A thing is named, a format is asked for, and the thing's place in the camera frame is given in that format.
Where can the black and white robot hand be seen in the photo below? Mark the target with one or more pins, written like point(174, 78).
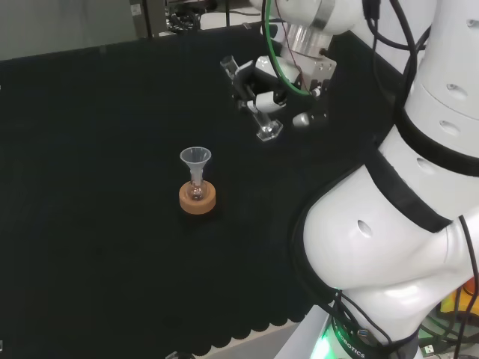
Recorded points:
point(266, 101)

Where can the clear graduated cylinder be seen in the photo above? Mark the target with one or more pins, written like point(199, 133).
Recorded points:
point(268, 129)

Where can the small round-bottom glass flask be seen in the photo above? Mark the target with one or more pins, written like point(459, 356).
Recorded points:
point(196, 191)

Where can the clear tape strip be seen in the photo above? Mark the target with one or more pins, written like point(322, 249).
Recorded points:
point(171, 355)
point(246, 26)

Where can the clear plastic funnel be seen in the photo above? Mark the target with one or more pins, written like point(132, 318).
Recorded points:
point(195, 157)

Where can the grey equipment rack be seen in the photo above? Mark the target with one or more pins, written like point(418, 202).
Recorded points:
point(172, 16)

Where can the black bench cloth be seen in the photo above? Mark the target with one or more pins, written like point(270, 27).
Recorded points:
point(112, 187)

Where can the yellow stop button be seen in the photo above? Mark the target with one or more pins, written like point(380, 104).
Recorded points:
point(454, 299)

